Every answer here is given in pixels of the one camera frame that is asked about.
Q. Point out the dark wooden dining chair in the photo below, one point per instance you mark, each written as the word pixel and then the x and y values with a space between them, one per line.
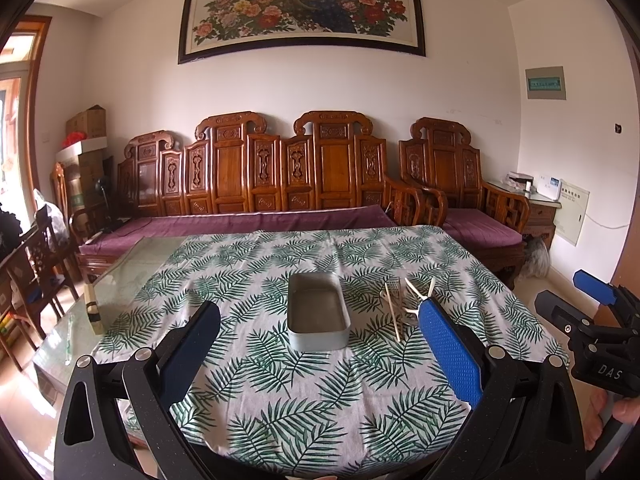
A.
pixel 37 270

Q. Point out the carved wooden armchair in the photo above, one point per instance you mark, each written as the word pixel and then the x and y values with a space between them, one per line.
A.
pixel 440 161

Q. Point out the cream spoon with hole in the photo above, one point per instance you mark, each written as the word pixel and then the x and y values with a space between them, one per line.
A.
pixel 416 309

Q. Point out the purple armchair cushion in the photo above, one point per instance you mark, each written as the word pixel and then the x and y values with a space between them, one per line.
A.
pixel 473 229

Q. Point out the person's right hand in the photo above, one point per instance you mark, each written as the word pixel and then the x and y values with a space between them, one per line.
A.
pixel 625 411

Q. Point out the framed peacock flower painting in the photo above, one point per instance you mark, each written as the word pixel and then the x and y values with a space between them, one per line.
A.
pixel 215 27

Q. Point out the light bamboo chopstick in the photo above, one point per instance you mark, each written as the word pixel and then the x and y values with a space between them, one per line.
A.
pixel 389 300

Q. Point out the wooden brush on table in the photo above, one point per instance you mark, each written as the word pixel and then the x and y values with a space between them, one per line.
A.
pixel 92 309

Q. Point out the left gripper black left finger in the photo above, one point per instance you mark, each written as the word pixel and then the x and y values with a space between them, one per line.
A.
pixel 182 352

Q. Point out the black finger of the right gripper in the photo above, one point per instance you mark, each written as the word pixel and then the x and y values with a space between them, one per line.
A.
pixel 564 316

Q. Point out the grey metal tray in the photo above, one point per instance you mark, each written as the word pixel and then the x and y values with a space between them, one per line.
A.
pixel 318 318

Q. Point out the grey electrical panel box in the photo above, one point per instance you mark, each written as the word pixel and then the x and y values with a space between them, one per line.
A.
pixel 545 83

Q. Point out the green fern print tablecloth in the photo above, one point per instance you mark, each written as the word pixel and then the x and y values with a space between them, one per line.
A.
pixel 319 366

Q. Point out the wooden side table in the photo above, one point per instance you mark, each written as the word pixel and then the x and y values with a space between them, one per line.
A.
pixel 540 222

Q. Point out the stacked cardboard boxes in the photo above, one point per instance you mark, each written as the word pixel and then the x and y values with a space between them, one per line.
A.
pixel 79 165

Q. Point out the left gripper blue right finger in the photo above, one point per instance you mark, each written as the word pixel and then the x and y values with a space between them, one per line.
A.
pixel 454 357

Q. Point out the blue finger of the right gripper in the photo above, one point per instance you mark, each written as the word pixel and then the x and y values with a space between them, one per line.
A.
pixel 602 292

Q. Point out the long carved wooden sofa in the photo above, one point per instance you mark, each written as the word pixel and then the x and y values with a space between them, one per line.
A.
pixel 236 167

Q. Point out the dark wooden chopstick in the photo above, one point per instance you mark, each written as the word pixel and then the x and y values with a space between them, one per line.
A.
pixel 398 295

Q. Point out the cream plastic spoon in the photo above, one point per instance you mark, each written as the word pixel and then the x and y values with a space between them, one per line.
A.
pixel 415 290

